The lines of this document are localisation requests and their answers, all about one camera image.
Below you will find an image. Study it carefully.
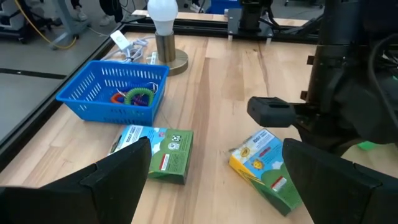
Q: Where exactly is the blue plastic basket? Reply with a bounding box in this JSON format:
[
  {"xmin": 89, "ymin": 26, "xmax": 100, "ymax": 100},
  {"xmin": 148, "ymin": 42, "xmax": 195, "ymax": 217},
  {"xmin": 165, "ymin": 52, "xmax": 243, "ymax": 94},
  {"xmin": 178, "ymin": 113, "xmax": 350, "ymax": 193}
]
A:
[{"xmin": 55, "ymin": 60, "xmax": 170, "ymax": 127}]

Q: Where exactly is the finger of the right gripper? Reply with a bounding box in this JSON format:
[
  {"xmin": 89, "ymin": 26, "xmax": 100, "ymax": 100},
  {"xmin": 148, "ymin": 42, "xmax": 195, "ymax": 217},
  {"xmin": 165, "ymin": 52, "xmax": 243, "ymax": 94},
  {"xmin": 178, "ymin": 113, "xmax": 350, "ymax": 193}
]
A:
[{"xmin": 247, "ymin": 96, "xmax": 315, "ymax": 129}]

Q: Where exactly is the green crayon box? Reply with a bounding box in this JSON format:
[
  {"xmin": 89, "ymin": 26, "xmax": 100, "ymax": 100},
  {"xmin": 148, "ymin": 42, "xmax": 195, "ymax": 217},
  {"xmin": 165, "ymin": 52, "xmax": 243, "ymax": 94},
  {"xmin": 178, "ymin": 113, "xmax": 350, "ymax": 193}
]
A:
[
  {"xmin": 228, "ymin": 128, "xmax": 304, "ymax": 217},
  {"xmin": 107, "ymin": 124, "xmax": 194, "ymax": 185}
]

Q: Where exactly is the person's leg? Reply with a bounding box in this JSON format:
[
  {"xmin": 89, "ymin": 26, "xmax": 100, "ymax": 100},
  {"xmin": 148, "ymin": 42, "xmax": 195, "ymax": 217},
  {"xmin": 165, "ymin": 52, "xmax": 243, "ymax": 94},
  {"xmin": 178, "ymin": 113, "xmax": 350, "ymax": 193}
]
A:
[{"xmin": 99, "ymin": 0, "xmax": 125, "ymax": 22}]

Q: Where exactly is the brass lamp with white bulb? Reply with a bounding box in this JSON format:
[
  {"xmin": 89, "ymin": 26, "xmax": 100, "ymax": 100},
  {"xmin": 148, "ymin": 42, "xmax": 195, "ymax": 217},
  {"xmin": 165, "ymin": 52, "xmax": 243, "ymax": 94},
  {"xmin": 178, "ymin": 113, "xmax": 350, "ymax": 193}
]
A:
[{"xmin": 146, "ymin": 0, "xmax": 190, "ymax": 77}]

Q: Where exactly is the blue storage bin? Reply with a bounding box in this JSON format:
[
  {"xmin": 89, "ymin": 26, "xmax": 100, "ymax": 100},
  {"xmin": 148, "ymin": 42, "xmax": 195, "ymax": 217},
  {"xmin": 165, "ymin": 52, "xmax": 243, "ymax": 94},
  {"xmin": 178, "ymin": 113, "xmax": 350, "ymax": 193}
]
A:
[{"xmin": 206, "ymin": 0, "xmax": 243, "ymax": 15}]

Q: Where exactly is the yellow floor cable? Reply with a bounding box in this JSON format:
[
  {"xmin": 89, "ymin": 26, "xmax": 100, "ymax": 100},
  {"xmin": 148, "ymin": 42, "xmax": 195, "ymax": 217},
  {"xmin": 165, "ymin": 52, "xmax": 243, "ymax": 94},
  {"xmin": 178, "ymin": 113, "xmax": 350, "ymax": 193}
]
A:
[{"xmin": 14, "ymin": 0, "xmax": 77, "ymax": 50}]

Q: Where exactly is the grey desk base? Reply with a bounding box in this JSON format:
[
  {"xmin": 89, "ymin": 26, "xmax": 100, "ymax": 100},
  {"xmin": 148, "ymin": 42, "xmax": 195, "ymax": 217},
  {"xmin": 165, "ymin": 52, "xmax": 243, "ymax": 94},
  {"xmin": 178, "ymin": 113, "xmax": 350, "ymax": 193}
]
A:
[{"xmin": 49, "ymin": 0, "xmax": 93, "ymax": 50}]

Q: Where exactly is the person's white shoe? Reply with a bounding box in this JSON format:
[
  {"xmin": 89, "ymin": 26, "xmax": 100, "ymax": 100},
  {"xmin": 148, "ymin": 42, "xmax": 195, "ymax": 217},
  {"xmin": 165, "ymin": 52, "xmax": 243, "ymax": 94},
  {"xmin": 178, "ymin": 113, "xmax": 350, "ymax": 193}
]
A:
[
  {"xmin": 73, "ymin": 6, "xmax": 90, "ymax": 22},
  {"xmin": 99, "ymin": 14, "xmax": 116, "ymax": 27}
]

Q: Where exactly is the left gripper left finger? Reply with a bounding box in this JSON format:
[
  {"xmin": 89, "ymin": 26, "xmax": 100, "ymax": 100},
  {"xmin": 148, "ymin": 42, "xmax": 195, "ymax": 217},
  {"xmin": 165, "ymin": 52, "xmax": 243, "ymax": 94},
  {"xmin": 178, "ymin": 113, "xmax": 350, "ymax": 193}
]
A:
[{"xmin": 0, "ymin": 136, "xmax": 153, "ymax": 224}]

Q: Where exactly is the green coil wrist keychain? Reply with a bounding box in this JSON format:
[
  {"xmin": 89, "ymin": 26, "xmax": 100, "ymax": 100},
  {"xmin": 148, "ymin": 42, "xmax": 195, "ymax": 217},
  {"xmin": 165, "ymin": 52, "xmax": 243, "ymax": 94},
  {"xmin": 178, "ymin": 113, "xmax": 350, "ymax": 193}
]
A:
[{"xmin": 124, "ymin": 87, "xmax": 155, "ymax": 106}]

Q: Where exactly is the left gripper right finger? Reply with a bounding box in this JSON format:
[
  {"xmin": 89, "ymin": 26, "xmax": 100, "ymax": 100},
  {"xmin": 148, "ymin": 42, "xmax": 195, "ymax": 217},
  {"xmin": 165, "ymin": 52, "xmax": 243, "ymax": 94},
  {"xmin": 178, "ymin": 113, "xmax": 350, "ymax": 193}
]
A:
[{"xmin": 282, "ymin": 138, "xmax": 398, "ymax": 224}]

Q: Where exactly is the orange coil wrist keychain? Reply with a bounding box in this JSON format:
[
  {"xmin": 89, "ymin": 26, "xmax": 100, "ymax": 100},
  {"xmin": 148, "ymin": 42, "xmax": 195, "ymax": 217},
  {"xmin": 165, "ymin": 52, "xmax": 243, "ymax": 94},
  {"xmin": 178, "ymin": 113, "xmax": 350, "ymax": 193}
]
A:
[{"xmin": 110, "ymin": 92, "xmax": 127, "ymax": 105}]

